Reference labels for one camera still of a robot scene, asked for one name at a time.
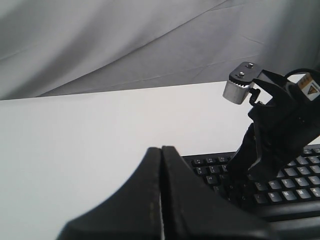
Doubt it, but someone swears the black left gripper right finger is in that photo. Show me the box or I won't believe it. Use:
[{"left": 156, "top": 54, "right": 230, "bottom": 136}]
[{"left": 161, "top": 146, "right": 273, "bottom": 240}]

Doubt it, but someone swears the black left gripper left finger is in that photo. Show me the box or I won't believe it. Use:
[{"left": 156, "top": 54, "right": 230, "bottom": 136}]
[{"left": 57, "top": 147, "right": 162, "bottom": 240}]

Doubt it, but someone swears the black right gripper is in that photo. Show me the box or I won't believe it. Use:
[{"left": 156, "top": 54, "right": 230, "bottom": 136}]
[{"left": 227, "top": 69, "right": 320, "bottom": 182}]

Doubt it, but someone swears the black acer keyboard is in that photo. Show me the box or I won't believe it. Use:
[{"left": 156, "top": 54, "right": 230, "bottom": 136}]
[{"left": 183, "top": 144, "right": 320, "bottom": 222}]

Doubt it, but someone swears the grey backdrop cloth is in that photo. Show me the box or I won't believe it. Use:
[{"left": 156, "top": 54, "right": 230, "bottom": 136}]
[{"left": 0, "top": 0, "right": 320, "bottom": 100}]

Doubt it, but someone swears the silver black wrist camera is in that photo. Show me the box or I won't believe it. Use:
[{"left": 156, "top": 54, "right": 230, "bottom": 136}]
[{"left": 222, "top": 61, "right": 263, "bottom": 105}]

